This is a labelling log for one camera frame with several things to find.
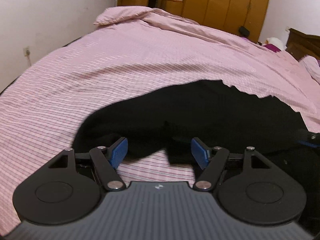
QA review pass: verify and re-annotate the black knit cardigan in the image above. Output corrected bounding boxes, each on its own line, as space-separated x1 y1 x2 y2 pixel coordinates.
72 80 319 171

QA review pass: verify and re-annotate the pink pillow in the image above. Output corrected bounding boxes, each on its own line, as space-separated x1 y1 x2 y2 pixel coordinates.
299 55 320 84

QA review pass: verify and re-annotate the dark wooden headboard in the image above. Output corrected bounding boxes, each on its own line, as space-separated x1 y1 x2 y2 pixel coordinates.
286 28 320 61

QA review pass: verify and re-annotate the purple cloth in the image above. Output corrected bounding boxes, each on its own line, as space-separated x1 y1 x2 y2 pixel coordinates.
262 43 281 53

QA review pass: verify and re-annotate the pink checked bed cover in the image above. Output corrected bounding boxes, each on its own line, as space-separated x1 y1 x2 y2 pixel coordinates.
1 6 319 235

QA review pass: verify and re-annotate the small black bag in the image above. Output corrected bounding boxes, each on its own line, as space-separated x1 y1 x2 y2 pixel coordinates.
238 26 250 38

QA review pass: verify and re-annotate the wall power socket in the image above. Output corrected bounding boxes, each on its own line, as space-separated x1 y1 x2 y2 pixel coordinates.
23 47 30 57

